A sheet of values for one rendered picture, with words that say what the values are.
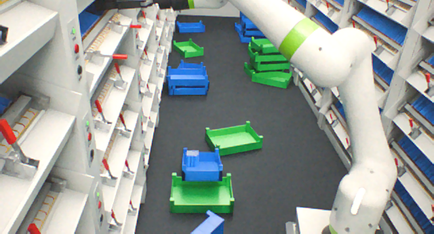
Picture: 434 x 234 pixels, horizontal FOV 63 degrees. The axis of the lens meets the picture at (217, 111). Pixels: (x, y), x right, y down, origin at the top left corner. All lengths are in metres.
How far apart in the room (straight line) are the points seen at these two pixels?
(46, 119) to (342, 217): 0.81
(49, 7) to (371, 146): 0.92
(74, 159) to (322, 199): 1.42
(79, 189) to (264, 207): 1.16
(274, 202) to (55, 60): 1.40
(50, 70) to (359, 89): 0.81
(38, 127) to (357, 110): 0.84
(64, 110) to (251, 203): 1.28
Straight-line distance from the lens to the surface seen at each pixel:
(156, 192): 1.87
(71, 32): 0.71
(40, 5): 0.67
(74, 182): 0.83
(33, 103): 0.72
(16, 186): 0.58
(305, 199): 1.93
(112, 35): 1.15
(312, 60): 0.92
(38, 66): 0.71
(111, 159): 1.24
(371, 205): 1.06
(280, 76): 3.21
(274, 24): 0.95
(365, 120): 1.14
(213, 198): 1.84
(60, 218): 0.79
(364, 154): 1.18
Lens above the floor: 1.26
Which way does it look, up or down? 29 degrees down
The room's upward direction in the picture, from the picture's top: 3 degrees clockwise
